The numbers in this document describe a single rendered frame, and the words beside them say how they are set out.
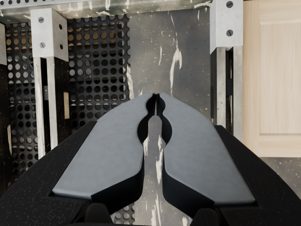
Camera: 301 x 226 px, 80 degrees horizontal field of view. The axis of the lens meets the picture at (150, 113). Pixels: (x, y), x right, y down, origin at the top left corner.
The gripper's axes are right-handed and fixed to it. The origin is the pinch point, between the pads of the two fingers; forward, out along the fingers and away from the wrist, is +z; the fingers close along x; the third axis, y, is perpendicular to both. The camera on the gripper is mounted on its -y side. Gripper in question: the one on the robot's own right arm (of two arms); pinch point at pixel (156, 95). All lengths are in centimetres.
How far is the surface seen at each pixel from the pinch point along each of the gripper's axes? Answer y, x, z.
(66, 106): 22.2, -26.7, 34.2
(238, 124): 20.0, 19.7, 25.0
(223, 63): 7.6, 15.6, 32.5
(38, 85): 14.8, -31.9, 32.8
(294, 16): -2, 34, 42
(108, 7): -3.0, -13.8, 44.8
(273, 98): 16.4, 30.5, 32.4
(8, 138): 33, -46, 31
